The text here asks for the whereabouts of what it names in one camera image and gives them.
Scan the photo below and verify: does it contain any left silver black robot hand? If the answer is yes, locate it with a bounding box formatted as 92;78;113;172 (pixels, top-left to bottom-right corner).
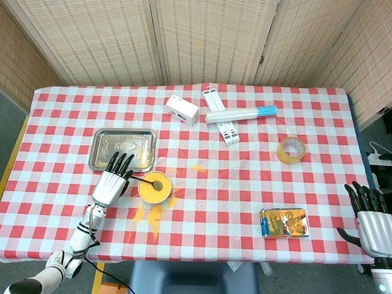
91;151;135;206

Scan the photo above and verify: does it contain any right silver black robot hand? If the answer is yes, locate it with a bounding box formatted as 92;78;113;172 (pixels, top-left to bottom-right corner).
336;181;392;260

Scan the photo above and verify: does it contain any black handled metal spoon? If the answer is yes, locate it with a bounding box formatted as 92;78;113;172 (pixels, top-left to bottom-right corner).
130;175;164;190

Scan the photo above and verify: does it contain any bowl of yellow powder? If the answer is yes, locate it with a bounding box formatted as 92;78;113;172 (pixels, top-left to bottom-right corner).
137;171;172;205

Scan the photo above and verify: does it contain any rectangular steel tray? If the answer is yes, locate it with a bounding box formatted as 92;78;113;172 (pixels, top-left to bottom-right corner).
88;128;157;173

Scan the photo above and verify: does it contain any black equipment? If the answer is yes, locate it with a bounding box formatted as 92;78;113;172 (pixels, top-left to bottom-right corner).
369;164;392;197

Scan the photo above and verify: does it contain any white power strip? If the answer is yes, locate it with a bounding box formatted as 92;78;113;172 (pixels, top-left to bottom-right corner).
367;141;392;166

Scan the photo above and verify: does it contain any gold blue foil packet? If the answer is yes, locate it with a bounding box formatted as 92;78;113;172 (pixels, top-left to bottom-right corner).
259;206;310;240

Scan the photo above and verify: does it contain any orange box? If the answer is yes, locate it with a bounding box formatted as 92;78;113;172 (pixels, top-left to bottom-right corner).
99;281;129;294

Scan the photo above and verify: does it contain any white cardboard product box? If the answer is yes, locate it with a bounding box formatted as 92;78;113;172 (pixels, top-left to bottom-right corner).
165;94;200;126

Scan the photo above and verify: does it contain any red white checkered tablecloth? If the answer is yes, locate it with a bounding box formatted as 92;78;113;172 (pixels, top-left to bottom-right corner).
0;83;376;265

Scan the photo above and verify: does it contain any blue chair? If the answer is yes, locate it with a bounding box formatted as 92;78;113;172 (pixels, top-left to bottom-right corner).
127;260;260;294

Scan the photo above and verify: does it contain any clear packing tape roll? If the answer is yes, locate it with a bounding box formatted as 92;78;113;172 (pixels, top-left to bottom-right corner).
276;136;307;165

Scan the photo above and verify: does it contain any white folding stand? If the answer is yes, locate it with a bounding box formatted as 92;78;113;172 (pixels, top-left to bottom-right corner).
202;88;241;146

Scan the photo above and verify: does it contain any cling film roll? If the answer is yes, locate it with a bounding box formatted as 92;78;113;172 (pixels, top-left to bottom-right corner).
205;105;279;124

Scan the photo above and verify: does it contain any beige woven folding screen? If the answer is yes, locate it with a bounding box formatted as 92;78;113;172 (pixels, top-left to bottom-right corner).
0;0;392;129

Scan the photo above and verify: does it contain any black floor cable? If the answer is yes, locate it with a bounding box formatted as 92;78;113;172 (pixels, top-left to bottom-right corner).
85;257;135;294

